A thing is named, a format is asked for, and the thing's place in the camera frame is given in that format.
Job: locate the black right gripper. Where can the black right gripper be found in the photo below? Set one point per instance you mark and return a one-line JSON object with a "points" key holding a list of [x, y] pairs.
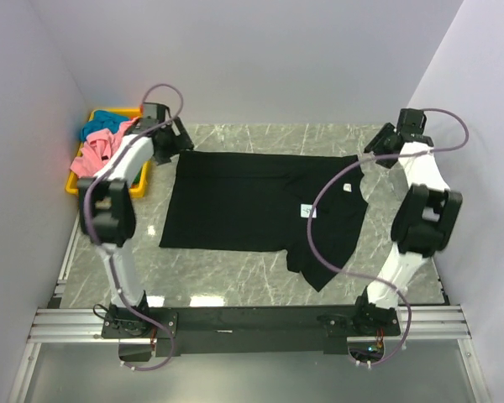
{"points": [[375, 145]]}

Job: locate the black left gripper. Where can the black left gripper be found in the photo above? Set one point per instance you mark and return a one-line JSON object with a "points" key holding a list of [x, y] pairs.
{"points": [[181, 143]]}

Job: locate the black t shirt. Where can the black t shirt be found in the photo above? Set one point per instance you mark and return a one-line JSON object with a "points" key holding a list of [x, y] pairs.
{"points": [[267, 203]]}

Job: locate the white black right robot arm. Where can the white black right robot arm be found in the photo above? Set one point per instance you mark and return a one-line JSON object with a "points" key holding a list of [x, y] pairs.
{"points": [[422, 226]]}

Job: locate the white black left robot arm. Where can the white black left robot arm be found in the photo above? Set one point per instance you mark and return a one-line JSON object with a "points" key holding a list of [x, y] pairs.
{"points": [[106, 207]]}

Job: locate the teal blue t shirt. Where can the teal blue t shirt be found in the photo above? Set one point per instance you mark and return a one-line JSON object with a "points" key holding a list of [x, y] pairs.
{"points": [[100, 120]]}

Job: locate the pink t shirt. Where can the pink t shirt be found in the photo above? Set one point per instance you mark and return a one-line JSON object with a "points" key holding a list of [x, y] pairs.
{"points": [[98, 149]]}

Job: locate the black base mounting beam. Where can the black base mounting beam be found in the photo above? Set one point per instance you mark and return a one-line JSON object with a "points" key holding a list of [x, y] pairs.
{"points": [[264, 329]]}

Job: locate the aluminium extrusion rail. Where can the aluminium extrusion rail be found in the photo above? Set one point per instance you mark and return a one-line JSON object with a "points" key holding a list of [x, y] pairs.
{"points": [[81, 326]]}

